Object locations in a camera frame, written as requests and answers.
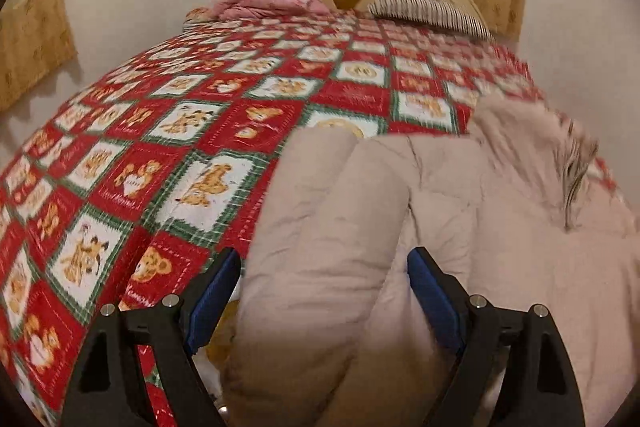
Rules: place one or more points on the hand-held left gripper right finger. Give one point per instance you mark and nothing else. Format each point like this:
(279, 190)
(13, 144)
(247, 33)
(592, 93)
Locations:
(433, 298)

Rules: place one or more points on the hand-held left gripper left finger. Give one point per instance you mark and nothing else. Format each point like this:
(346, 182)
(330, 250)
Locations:
(216, 302)

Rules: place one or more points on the beige padded jacket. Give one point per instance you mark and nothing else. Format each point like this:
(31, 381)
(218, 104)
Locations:
(350, 232)

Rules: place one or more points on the red printed patchwork bedspread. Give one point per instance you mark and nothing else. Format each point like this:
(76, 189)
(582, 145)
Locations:
(200, 117)

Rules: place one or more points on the striped pillow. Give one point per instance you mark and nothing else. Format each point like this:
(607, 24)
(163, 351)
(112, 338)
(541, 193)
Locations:
(425, 9)

